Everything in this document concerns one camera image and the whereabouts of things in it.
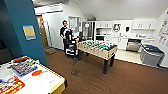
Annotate colourful board game box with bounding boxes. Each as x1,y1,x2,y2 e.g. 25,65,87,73
9,61,39,78

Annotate person in black shirt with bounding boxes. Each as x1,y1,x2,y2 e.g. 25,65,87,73
59,19,73,51

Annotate grey trash bin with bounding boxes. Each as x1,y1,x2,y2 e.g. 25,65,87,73
139,46,166,67

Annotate white wall cabinet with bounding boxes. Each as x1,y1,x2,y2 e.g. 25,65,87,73
95,20,115,30

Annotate wall poster board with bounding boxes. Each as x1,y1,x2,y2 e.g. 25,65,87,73
157,11,168,48

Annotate grey pin board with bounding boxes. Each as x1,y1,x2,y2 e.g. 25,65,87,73
68,15,82,34

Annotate green foosball table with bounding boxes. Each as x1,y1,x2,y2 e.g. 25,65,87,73
76,39,119,75

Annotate stainless steel refrigerator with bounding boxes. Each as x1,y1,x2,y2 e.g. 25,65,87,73
82,21,97,42

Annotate yellow legged white game table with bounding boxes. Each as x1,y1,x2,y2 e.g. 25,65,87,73
0,55,68,94

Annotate yellow notice sheet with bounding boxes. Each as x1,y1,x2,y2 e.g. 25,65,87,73
22,24,37,42

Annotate white wall cabinet door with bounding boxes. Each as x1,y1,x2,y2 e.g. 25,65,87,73
148,19,158,30
140,19,150,30
132,20,142,30

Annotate brown wooden door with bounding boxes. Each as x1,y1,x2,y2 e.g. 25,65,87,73
36,15,50,48

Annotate white base cabinet doors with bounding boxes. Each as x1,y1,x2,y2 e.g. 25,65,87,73
109,35,129,51

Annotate built-in black microwave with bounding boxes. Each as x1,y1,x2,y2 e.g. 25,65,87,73
95,35,106,42

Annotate red flat box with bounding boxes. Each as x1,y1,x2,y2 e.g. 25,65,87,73
13,56,30,63

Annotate blue lidded bin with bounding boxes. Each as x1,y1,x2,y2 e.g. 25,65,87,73
141,43,159,51

